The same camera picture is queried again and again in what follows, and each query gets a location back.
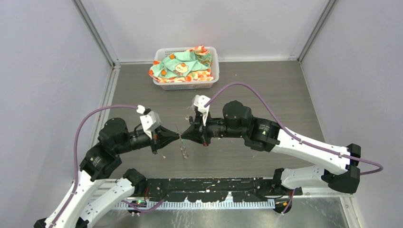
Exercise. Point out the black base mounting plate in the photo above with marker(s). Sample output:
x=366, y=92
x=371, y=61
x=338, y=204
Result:
x=209, y=189

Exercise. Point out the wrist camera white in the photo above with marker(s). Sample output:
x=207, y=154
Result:
x=200, y=102
x=150, y=122

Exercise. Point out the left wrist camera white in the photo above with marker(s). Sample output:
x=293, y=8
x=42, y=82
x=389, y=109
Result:
x=150, y=122

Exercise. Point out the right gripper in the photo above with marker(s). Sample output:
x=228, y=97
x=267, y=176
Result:
x=198, y=133

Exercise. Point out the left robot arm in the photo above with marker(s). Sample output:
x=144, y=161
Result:
x=76, y=210

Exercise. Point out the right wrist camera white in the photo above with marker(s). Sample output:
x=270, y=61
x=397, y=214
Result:
x=200, y=102

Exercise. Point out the large metal keyring holder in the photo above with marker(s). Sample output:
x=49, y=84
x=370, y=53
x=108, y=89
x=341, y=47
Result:
x=182, y=145

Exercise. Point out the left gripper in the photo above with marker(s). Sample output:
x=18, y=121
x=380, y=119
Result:
x=162, y=136

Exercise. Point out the green orange patterned cloth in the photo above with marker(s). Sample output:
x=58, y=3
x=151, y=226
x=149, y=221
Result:
x=192, y=65

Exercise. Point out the white plastic basket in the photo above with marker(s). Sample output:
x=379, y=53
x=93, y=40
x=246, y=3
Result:
x=164, y=52

